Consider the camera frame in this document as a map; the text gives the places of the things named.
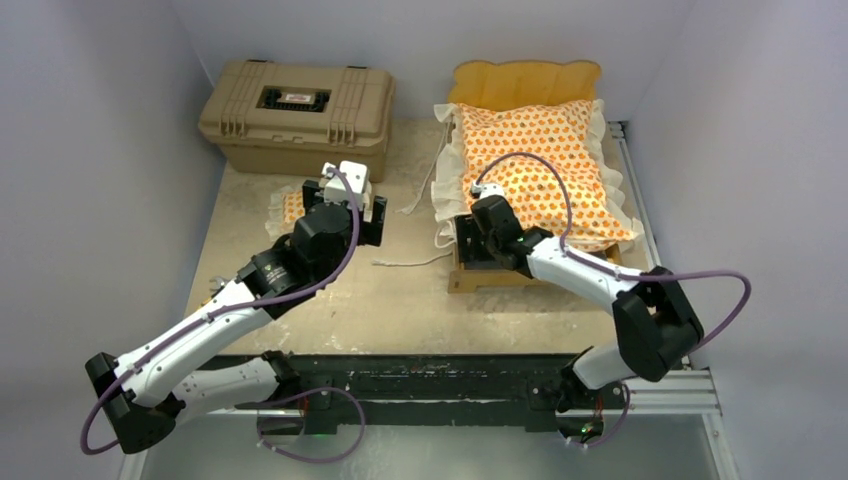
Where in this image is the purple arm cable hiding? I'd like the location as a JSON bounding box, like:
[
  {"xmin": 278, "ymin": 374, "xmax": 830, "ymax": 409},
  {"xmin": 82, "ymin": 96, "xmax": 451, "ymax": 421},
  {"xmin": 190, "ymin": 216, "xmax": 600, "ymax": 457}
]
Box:
[
  {"xmin": 473, "ymin": 152, "xmax": 753, "ymax": 450},
  {"xmin": 80, "ymin": 165, "xmax": 368, "ymax": 465}
]

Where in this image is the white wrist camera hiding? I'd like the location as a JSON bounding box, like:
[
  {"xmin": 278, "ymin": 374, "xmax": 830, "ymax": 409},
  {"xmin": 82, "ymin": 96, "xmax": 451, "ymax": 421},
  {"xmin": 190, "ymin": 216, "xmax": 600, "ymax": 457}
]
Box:
[
  {"xmin": 321, "ymin": 161, "xmax": 371, "ymax": 212},
  {"xmin": 470, "ymin": 182, "xmax": 505, "ymax": 201}
]

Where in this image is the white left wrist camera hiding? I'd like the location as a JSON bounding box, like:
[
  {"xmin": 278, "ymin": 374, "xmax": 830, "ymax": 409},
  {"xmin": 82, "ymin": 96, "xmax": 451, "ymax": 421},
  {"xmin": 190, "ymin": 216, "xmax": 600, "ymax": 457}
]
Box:
[{"xmin": 321, "ymin": 161, "xmax": 371, "ymax": 212}]

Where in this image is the wooden pet bed frame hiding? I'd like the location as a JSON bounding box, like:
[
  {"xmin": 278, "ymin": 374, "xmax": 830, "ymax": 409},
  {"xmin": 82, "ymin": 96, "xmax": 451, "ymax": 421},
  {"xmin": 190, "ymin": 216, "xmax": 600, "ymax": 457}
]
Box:
[{"xmin": 445, "ymin": 60, "xmax": 622, "ymax": 293}]

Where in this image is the tan plastic tool case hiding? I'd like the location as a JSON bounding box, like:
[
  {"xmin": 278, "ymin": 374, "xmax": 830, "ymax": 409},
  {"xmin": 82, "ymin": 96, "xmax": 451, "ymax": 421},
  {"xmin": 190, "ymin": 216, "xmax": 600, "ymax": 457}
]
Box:
[{"xmin": 198, "ymin": 60, "xmax": 396, "ymax": 183}]

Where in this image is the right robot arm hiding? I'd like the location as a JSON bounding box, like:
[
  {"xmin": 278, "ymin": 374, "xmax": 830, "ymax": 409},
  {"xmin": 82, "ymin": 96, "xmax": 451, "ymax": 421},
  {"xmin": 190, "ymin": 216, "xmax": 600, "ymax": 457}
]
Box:
[{"xmin": 453, "ymin": 195, "xmax": 705, "ymax": 407}]

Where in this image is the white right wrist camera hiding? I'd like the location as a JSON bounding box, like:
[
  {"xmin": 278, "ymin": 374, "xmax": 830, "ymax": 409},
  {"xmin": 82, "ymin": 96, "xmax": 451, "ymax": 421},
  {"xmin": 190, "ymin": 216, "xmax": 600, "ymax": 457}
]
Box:
[{"xmin": 470, "ymin": 182, "xmax": 505, "ymax": 201}]

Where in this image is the orange patterned white blanket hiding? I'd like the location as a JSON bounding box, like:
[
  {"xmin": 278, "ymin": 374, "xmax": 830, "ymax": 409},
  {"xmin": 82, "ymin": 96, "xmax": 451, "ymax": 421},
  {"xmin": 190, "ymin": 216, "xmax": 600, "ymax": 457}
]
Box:
[{"xmin": 399, "ymin": 100, "xmax": 644, "ymax": 257}]

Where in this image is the silver open-end wrench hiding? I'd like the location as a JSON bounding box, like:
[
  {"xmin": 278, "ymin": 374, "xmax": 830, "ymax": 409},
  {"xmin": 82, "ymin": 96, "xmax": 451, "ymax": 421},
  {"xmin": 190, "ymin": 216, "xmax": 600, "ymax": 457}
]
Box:
[{"xmin": 209, "ymin": 276, "xmax": 228, "ymax": 293}]

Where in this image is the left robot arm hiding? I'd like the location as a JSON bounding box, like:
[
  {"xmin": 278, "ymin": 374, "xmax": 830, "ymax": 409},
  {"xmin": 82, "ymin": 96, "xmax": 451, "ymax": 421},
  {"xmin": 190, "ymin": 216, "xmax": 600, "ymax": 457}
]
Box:
[{"xmin": 79, "ymin": 176, "xmax": 387, "ymax": 455}]

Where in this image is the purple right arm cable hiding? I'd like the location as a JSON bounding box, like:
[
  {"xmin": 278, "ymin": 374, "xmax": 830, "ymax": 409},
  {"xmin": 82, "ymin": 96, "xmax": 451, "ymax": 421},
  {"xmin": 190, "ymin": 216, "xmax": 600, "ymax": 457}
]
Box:
[{"xmin": 473, "ymin": 152, "xmax": 753, "ymax": 450}]

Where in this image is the small orange patterned pillow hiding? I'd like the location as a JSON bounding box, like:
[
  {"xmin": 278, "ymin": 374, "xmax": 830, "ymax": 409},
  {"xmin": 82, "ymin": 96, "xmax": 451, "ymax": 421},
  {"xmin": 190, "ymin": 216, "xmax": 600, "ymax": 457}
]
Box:
[{"xmin": 265, "ymin": 185, "xmax": 305, "ymax": 241}]

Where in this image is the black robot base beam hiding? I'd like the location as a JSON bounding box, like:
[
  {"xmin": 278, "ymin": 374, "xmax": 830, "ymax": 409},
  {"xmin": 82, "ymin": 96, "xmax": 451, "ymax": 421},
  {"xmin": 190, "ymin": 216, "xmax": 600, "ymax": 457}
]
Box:
[{"xmin": 218, "ymin": 352, "xmax": 627, "ymax": 435}]

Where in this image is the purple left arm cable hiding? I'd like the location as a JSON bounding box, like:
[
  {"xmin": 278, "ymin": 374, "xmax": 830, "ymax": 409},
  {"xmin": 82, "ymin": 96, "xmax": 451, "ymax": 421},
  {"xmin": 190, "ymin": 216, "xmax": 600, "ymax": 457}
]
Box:
[{"xmin": 80, "ymin": 165, "xmax": 368, "ymax": 465}]

